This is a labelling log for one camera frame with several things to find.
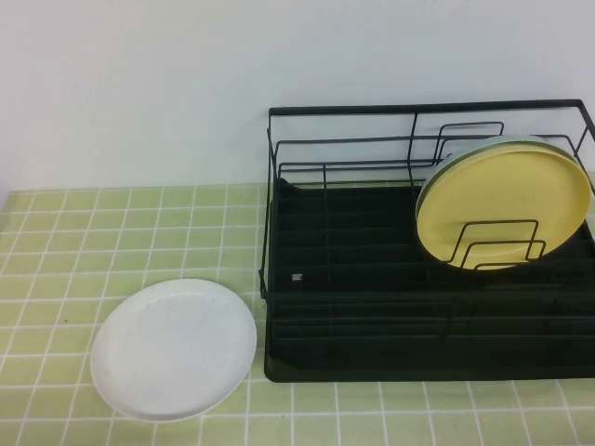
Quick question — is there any black wire dish rack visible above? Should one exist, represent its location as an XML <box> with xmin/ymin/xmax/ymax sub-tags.
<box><xmin>258</xmin><ymin>98</ymin><xmax>595</xmax><ymax>348</ymax></box>
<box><xmin>262</xmin><ymin>175</ymin><xmax>595</xmax><ymax>384</ymax></box>

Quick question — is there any yellow round plate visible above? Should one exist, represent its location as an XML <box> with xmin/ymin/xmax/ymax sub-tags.
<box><xmin>416</xmin><ymin>138</ymin><xmax>593</xmax><ymax>272</ymax></box>

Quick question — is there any green round plate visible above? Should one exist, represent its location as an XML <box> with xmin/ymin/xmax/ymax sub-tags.
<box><xmin>414</xmin><ymin>134</ymin><xmax>585</xmax><ymax>220</ymax></box>

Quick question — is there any white round plate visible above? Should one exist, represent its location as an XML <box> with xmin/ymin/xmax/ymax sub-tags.
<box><xmin>89</xmin><ymin>277</ymin><xmax>258</xmax><ymax>418</ymax></box>

